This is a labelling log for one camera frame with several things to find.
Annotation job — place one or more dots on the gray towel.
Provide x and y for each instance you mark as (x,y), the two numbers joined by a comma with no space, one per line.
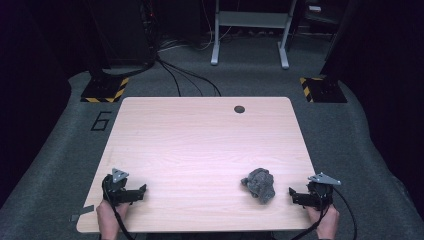
(260,185)

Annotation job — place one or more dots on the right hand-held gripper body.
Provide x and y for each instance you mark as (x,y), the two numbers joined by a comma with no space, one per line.
(320,195)

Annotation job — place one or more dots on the white metal desk frame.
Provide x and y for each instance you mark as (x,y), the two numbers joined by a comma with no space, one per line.
(250,19)

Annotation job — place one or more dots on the black stand pole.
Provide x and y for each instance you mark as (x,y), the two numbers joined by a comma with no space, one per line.
(336,43)

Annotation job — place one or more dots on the dark equipment cabinet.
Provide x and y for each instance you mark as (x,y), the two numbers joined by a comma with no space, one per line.
(123,30)

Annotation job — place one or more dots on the gray tape strip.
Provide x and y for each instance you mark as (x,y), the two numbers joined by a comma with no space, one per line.
(81,213)

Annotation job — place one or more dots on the person's left hand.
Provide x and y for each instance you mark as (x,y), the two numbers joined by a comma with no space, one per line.
(109,216)

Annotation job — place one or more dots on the person's right hand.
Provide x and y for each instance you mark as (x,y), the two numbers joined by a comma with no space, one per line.
(326,221)

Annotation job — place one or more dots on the black striped stand base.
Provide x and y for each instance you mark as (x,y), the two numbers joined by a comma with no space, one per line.
(105,90)
(325,90)

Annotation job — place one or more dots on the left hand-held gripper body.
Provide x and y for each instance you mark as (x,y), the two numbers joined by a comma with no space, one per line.
(115,190)

